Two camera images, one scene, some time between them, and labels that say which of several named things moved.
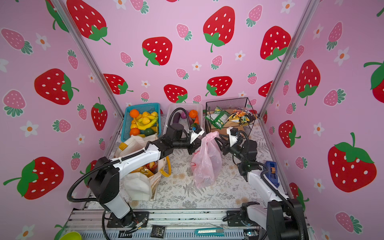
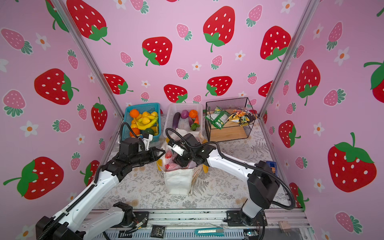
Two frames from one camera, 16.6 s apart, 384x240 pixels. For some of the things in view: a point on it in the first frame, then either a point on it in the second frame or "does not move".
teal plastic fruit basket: (127, 121) does not move
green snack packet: (218, 117) does not move
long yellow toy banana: (143, 127) does not move
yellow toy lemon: (146, 120) does not move
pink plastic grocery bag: (206, 162) -> (170, 163)
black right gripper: (225, 143) -> (180, 161)
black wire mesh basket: (229, 114) does not move
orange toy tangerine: (134, 113) does not move
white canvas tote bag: (141, 184) -> (177, 182)
